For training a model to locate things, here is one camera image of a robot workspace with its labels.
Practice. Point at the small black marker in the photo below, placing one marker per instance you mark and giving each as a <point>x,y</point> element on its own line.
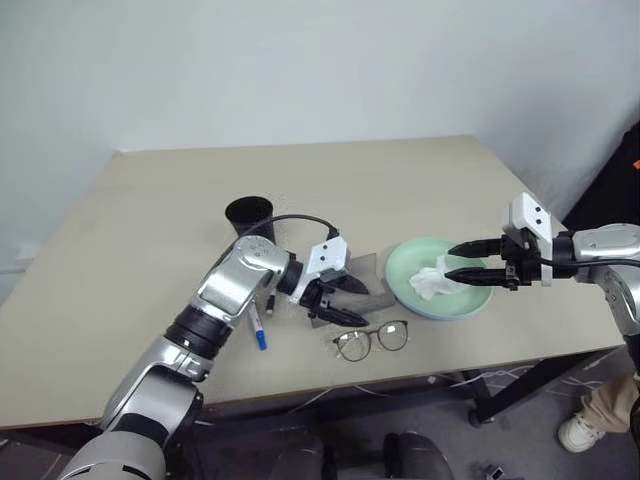
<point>270,304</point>

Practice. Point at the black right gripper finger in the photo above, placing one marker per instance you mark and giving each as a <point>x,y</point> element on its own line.
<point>475,276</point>
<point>475,247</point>

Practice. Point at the white sneaker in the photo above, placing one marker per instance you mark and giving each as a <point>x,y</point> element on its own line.
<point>577,432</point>

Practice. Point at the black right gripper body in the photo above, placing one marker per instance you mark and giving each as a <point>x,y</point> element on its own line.
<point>524,260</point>

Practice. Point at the beige trouser leg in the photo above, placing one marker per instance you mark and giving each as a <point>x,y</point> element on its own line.
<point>612,402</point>

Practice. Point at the white tissue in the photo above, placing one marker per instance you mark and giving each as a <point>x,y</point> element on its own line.
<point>430,282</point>

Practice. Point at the black object with orange mark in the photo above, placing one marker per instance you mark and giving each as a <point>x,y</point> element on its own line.
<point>610,190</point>

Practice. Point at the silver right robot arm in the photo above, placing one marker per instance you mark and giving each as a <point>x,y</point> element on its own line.
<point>602,245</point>

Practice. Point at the light green plate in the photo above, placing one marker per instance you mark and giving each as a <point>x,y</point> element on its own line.
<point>400,270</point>

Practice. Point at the white marker with blue cap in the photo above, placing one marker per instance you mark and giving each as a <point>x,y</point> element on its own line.
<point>258,332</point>

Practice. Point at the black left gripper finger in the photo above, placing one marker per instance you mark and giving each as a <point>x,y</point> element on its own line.
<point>342,316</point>
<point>356,285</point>

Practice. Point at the black cup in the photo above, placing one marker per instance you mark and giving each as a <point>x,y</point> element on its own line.
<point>250,215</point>

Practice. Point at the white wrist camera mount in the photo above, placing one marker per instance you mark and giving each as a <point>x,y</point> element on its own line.
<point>530,212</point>
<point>327,255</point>

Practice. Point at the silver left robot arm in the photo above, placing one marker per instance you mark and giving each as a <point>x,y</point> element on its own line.
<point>235,280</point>

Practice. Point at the black table frame leg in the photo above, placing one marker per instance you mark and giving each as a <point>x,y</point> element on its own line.
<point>530,382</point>

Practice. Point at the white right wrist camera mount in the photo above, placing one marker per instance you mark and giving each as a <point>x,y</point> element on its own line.
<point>530,212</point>

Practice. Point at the pale blue plate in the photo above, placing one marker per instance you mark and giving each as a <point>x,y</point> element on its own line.
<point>445,316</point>

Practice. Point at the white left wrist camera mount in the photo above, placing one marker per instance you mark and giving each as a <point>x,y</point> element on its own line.
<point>327,255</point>

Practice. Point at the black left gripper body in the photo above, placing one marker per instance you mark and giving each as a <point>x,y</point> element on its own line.
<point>316,296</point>

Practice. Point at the round brown-framed glasses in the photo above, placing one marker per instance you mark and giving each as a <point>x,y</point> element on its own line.
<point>390,336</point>

